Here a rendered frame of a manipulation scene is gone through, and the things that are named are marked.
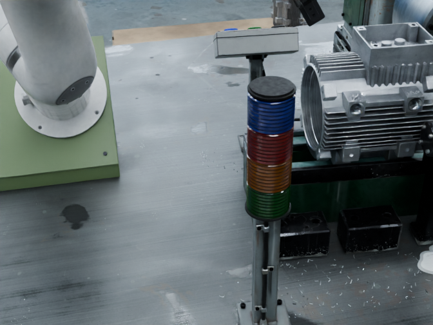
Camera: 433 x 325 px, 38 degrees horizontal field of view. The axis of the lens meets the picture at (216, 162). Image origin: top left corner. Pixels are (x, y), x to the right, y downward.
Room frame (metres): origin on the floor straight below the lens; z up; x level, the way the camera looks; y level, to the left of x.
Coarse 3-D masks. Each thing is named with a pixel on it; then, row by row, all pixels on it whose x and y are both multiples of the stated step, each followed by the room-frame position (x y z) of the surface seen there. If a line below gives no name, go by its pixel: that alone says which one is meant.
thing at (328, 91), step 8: (304, 64) 1.06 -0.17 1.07; (424, 80) 0.96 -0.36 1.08; (432, 80) 0.96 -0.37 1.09; (328, 88) 0.94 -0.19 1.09; (424, 88) 0.96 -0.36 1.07; (432, 88) 0.95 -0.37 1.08; (328, 96) 0.93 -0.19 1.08; (336, 96) 0.93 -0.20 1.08; (416, 144) 0.95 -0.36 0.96; (320, 152) 0.93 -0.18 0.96; (328, 152) 0.93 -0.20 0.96; (416, 152) 0.96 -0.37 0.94; (320, 160) 0.93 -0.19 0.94; (328, 160) 0.94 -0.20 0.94
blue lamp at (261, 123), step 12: (252, 96) 0.71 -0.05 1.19; (252, 108) 0.68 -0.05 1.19; (264, 108) 0.66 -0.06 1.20; (276, 108) 0.66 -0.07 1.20; (288, 108) 0.67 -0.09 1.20; (252, 120) 0.68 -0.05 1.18; (264, 120) 0.66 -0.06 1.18; (276, 120) 0.66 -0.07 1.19; (288, 120) 0.67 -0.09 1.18; (264, 132) 0.66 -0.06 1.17; (276, 132) 0.66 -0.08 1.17
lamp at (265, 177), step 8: (248, 160) 0.68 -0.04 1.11; (288, 160) 0.67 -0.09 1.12; (248, 168) 0.69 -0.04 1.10; (256, 168) 0.67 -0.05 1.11; (264, 168) 0.66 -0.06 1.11; (272, 168) 0.66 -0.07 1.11; (280, 168) 0.66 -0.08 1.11; (288, 168) 0.67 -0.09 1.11; (248, 176) 0.68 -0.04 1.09; (256, 176) 0.67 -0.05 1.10; (264, 176) 0.66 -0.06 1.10; (272, 176) 0.66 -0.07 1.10; (280, 176) 0.67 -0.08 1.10; (288, 176) 0.67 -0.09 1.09; (248, 184) 0.68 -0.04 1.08; (256, 184) 0.67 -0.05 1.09; (264, 184) 0.66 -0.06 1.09; (272, 184) 0.66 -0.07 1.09; (280, 184) 0.66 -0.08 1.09; (288, 184) 0.68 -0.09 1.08; (264, 192) 0.66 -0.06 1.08; (272, 192) 0.66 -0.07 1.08
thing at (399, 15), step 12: (396, 0) 1.40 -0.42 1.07; (408, 0) 1.35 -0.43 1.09; (420, 0) 1.31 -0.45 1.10; (432, 0) 1.27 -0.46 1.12; (396, 12) 1.38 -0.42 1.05; (408, 12) 1.33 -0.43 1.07; (420, 12) 1.28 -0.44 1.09; (432, 12) 1.24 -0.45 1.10; (420, 24) 1.26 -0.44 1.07; (432, 24) 1.24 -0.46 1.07
